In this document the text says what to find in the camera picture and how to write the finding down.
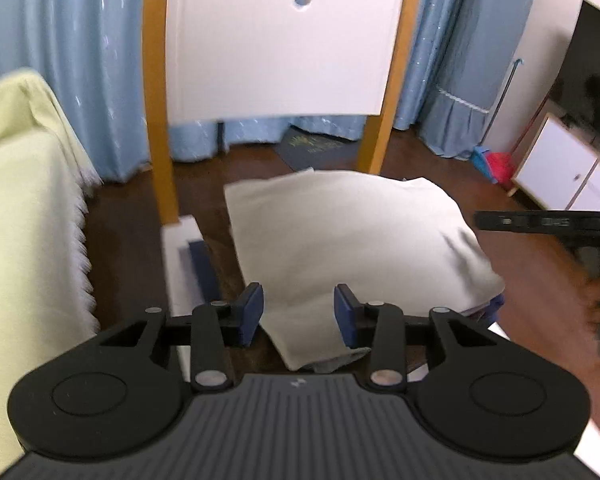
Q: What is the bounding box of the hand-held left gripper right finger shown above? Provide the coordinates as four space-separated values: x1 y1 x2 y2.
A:
333 284 499 393

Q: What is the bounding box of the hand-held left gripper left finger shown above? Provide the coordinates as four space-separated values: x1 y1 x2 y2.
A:
97 282 265 394

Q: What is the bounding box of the beige garment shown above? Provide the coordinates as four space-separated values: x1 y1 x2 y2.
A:
223 169 506 372

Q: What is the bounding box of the white cabinet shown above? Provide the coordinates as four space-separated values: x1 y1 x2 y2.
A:
507 112 600 212

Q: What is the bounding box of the red blue dustpan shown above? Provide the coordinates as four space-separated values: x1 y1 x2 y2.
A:
470 146 496 181

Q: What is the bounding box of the white box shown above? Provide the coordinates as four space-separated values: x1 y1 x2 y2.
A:
161 215 217 377

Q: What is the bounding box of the dark blue cloth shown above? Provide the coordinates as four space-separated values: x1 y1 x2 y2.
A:
462 294 506 334

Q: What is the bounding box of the thin mop pole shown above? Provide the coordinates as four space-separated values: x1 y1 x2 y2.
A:
481 59 526 150

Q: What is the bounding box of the black television screen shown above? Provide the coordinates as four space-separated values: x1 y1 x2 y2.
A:
550 0 600 162

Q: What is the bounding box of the dark doormat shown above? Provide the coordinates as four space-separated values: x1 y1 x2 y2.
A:
277 127 362 174

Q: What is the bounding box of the light blue curtain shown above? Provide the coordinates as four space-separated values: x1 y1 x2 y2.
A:
0 0 369 184
393 0 549 162

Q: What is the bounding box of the pale yellow sofa cover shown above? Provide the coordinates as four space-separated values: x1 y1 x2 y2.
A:
0 70 102 476

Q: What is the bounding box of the white panel with round holes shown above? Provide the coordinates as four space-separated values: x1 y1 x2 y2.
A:
165 0 411 124

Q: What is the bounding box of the yellow wooden post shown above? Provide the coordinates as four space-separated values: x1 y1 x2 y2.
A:
357 0 426 176
142 0 179 227

